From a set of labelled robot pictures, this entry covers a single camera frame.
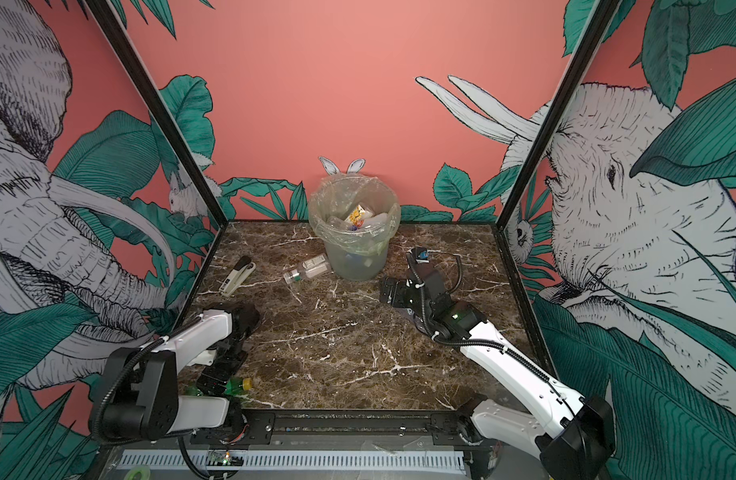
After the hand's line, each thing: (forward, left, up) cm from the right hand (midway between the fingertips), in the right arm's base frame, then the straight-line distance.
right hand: (389, 278), depth 75 cm
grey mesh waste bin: (+16, +12, -16) cm, 26 cm away
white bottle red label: (+30, +7, -6) cm, 31 cm away
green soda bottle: (-22, +40, -18) cm, 49 cm away
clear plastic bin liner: (+32, +18, -1) cm, 37 cm away
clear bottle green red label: (+29, +10, -6) cm, 31 cm away
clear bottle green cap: (+17, +27, -19) cm, 37 cm away
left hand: (-19, +43, -20) cm, 51 cm away
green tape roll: (-40, +58, -22) cm, 74 cm away
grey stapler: (+14, +52, -21) cm, 58 cm away
